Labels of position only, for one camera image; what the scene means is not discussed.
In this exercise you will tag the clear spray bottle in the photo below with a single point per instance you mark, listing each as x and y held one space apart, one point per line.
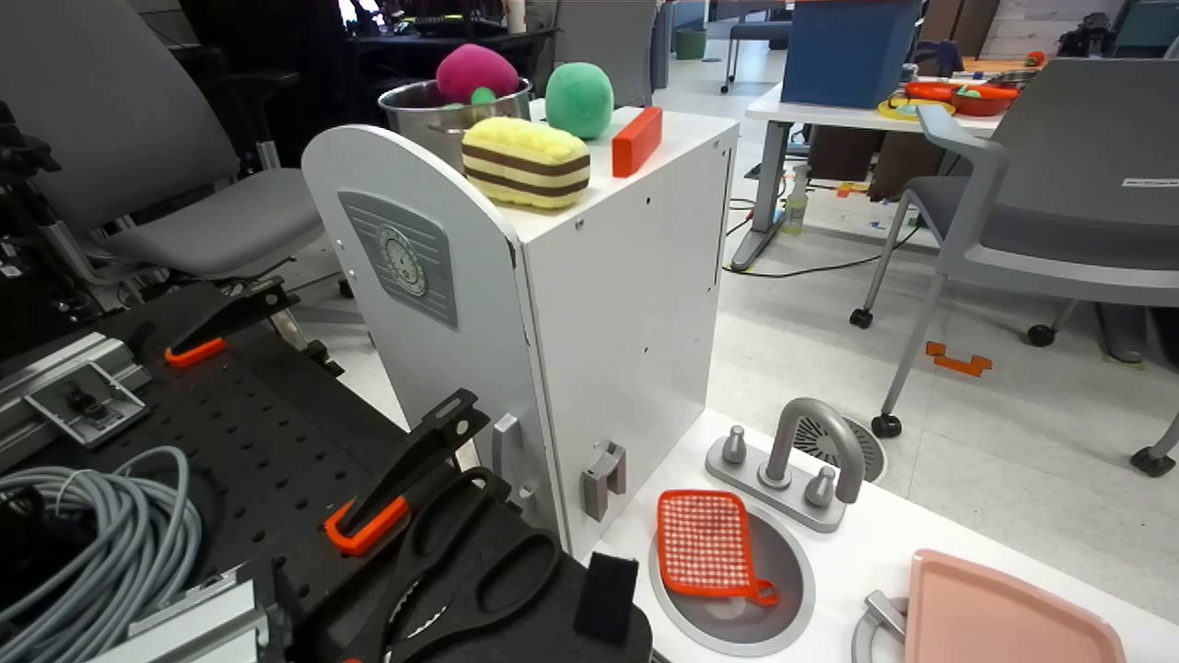
796 202

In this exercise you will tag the black moulded looped cover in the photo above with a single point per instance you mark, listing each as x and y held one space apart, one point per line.
493 575

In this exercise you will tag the aluminium rail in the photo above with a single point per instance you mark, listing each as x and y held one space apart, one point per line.
48 368

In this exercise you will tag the white table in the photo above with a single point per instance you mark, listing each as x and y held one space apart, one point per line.
834 115

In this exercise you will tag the pink plastic tray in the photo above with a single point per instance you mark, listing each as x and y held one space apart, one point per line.
996 620

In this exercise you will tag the silver metal bracket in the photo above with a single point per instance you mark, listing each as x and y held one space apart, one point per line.
187 620

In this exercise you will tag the grey toy faucet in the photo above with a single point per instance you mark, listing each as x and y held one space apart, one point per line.
796 426

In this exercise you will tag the grey toy burner grate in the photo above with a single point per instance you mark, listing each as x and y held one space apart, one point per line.
875 612

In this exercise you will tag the small green plushie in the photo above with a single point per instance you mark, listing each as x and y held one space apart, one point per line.
484 96

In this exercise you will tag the yellow brown-striped sponge plushie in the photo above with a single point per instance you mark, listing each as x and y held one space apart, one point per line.
529 153

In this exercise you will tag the steel pot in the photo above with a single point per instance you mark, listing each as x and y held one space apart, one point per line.
426 122

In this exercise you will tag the round green plushie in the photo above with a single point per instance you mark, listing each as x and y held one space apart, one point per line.
579 99

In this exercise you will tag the black equipment stand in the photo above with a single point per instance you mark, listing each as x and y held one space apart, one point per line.
22 244

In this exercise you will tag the blue box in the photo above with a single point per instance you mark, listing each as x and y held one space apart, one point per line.
850 55

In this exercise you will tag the white-framed black tag plate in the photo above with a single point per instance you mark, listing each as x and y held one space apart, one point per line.
87 405

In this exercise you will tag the grey office chair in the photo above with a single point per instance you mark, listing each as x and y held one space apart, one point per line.
1080 158
122 112

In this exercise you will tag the grey round sink basin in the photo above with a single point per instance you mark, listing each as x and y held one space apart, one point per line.
791 575

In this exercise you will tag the orange floor bracket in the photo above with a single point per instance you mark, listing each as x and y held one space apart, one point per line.
952 359

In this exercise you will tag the orange mesh strainer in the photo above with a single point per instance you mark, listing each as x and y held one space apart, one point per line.
700 538

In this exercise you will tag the orange tray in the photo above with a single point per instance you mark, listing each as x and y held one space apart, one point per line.
969 96

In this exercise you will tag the white toy kitchen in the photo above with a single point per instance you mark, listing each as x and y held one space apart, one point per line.
629 305

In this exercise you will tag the orange rectangular block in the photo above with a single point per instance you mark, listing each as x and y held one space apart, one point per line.
639 141

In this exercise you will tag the small black block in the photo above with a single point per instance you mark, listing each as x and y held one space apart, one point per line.
607 597

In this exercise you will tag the black perforated board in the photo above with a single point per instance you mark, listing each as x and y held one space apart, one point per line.
243 427

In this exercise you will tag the magenta plushie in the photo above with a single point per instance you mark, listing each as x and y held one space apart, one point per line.
477 71

